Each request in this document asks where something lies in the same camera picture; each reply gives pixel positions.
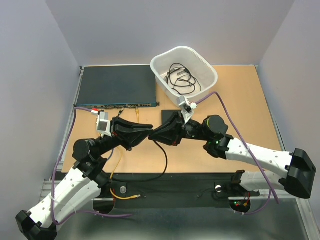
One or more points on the large teal rack switch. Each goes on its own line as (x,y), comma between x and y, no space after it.
(116,87)

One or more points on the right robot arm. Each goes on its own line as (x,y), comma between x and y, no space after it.
(290,171)

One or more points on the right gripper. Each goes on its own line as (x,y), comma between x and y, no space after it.
(176,126)

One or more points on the small black network switch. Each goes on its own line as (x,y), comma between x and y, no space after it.
(166,115)

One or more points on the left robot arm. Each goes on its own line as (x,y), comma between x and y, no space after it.
(85,180)

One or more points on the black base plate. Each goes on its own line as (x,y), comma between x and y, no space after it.
(173,191)

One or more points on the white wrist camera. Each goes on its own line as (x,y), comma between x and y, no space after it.
(103,124)
(187,108)

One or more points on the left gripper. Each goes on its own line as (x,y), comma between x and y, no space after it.
(129,133)

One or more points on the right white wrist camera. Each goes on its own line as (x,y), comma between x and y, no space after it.
(187,108)

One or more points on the aluminium rail frame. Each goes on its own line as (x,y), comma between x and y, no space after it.
(292,172)

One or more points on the white plastic tub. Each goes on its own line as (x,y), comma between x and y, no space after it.
(182,71)

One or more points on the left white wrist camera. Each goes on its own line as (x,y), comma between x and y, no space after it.
(103,124)

